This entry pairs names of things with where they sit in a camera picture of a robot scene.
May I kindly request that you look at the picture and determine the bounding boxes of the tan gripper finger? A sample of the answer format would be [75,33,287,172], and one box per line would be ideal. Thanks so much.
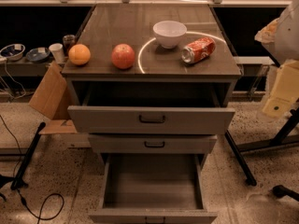
[262,61,299,119]

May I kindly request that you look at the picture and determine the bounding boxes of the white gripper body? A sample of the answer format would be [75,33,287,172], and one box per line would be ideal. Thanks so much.
[254,19,278,44]

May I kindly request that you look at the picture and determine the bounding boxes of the red coke can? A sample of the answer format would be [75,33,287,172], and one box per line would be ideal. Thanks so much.
[181,37,216,64]

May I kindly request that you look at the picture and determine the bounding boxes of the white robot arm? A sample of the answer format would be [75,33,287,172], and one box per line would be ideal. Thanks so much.
[254,0,299,119]

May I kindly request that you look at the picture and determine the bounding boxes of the grey three-drawer cabinet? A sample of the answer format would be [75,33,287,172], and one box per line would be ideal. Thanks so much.
[61,3,243,173]

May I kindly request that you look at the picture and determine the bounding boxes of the grey top drawer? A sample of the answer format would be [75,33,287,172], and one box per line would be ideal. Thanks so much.
[68,81,235,135]

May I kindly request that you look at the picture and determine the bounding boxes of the grey drawer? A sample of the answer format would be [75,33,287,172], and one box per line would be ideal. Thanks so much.
[68,81,235,135]
[90,154,217,224]
[89,134,217,154]

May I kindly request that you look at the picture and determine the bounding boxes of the grey middle drawer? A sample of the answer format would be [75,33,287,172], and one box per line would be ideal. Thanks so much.
[89,134,217,154]

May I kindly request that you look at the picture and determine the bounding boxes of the grey bottom drawer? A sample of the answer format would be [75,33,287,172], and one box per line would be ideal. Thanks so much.
[90,154,217,224]

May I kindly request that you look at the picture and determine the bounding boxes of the black stand leg right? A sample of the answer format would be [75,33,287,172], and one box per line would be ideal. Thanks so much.
[224,132,257,187]

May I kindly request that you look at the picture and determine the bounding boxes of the black stand leg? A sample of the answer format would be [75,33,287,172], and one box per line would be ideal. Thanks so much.
[224,132,257,187]
[10,122,46,190]

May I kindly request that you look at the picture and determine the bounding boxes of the white bowl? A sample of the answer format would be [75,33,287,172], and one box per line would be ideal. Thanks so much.
[152,21,187,49]

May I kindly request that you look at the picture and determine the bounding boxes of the red apple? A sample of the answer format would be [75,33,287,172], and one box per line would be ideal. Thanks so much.
[111,44,135,70]

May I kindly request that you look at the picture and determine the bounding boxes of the orange fruit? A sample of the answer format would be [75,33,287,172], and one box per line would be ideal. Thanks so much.
[68,44,91,65]

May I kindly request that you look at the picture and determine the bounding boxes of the dark glass jar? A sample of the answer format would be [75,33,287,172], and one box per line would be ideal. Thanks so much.
[63,35,77,53]

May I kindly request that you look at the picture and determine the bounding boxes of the white paper cup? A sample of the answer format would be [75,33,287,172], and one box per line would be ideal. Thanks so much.
[49,43,64,63]

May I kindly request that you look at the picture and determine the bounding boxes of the brown cardboard piece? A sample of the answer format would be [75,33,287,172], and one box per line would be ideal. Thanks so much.
[29,62,71,119]

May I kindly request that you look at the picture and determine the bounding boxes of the blue bowl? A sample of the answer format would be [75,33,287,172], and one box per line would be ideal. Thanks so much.
[26,48,50,63]

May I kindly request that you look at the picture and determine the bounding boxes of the silver bowl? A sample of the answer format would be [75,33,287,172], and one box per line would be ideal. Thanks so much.
[0,44,25,62]

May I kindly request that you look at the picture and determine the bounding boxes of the black stand leg left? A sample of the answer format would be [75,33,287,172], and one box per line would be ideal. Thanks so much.
[10,122,46,190]

